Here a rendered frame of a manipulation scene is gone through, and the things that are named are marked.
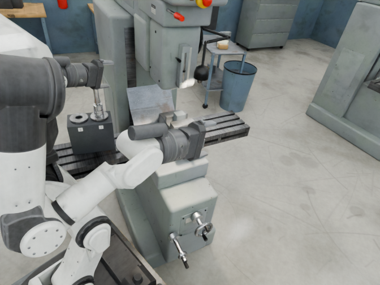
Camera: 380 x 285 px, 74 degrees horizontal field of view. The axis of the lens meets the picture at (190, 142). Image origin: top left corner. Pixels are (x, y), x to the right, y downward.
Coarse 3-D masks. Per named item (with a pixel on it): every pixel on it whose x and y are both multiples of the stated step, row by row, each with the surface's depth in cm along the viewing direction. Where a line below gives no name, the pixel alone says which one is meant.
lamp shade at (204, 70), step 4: (200, 64) 121; (196, 68) 120; (200, 68) 118; (204, 68) 119; (196, 72) 120; (200, 72) 119; (204, 72) 119; (208, 72) 121; (196, 76) 120; (200, 76) 119; (204, 76) 120; (208, 76) 122; (200, 80) 121; (204, 80) 121
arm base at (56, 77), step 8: (48, 64) 39; (56, 64) 39; (56, 72) 38; (56, 80) 38; (64, 80) 40; (56, 88) 38; (64, 88) 39; (56, 96) 39; (64, 96) 40; (56, 104) 39; (48, 112) 40; (56, 112) 41; (48, 120) 45
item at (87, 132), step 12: (72, 120) 128; (84, 120) 129; (96, 120) 131; (108, 120) 133; (72, 132) 128; (84, 132) 130; (96, 132) 133; (108, 132) 135; (72, 144) 132; (84, 144) 135; (96, 144) 138; (108, 144) 140
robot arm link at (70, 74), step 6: (60, 60) 87; (66, 60) 88; (66, 66) 89; (72, 66) 91; (66, 72) 90; (72, 72) 90; (66, 78) 90; (72, 78) 91; (66, 84) 88; (72, 84) 92
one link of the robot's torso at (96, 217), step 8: (64, 176) 84; (48, 184) 69; (56, 184) 71; (64, 184) 74; (72, 184) 82; (48, 192) 70; (56, 192) 72; (96, 208) 93; (88, 216) 92; (96, 216) 96; (104, 216) 99; (80, 224) 92; (88, 224) 93; (96, 224) 95; (72, 232) 92; (80, 232) 92; (80, 240) 94
